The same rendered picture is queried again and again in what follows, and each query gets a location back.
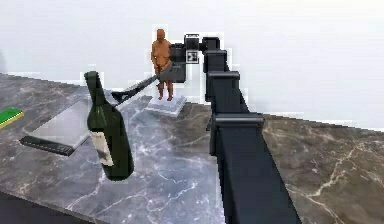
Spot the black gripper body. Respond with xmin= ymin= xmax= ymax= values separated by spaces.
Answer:
xmin=159 ymin=43 xmax=187 ymax=84

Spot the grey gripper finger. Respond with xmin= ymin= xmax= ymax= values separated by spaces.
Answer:
xmin=111 ymin=74 xmax=159 ymax=98
xmin=115 ymin=78 xmax=161 ymax=105

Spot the orange figure statue white base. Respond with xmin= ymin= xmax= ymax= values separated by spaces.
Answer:
xmin=145 ymin=28 xmax=188 ymax=118

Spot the dark green wine bottle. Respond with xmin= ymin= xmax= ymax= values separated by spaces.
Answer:
xmin=83 ymin=70 xmax=135 ymax=182

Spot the grey laptop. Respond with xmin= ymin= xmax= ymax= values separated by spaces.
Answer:
xmin=19 ymin=99 xmax=93 ymax=157

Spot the green book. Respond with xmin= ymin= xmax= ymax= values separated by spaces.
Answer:
xmin=0 ymin=107 xmax=25 ymax=130

